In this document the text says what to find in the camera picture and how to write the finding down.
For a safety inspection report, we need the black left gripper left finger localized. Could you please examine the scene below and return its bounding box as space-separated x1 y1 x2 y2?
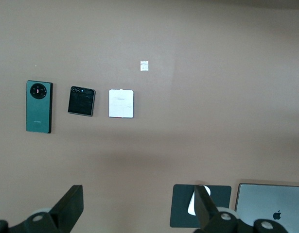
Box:
0 184 84 233

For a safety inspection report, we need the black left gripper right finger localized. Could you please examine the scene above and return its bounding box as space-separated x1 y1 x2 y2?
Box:
194 185 290 233

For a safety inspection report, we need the green Huawei phone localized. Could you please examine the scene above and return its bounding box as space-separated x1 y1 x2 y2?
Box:
25 80 53 134

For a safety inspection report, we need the black flip phone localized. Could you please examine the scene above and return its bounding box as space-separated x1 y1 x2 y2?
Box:
67 85 96 117

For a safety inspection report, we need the white Huawei flip phone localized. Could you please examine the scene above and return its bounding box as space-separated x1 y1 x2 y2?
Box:
108 89 135 119

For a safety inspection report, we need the white computer mouse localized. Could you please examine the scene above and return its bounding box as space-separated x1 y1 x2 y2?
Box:
187 184 211 216

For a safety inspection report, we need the black mouse pad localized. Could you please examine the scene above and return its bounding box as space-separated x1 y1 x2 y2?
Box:
169 183 232 229

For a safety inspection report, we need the silver Apple laptop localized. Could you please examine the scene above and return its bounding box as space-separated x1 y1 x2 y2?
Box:
234 183 299 233

